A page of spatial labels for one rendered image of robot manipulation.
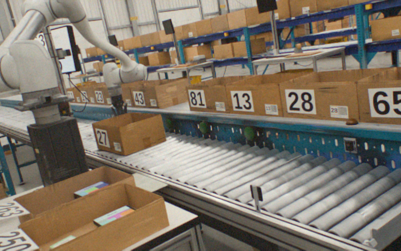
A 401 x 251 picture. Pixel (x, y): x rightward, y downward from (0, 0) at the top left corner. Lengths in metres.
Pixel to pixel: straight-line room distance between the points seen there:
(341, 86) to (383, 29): 4.83
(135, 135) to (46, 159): 0.65
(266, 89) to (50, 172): 1.06
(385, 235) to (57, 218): 1.01
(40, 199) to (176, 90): 1.48
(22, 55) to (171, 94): 1.32
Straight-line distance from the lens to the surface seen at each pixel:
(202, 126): 2.29
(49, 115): 1.86
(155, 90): 2.82
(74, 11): 2.36
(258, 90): 1.98
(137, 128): 2.32
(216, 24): 9.27
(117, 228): 1.23
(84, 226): 1.48
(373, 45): 6.50
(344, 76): 2.02
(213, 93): 2.26
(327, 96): 1.73
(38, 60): 1.82
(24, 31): 2.20
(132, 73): 2.57
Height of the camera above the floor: 1.32
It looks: 12 degrees down
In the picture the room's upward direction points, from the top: 11 degrees counter-clockwise
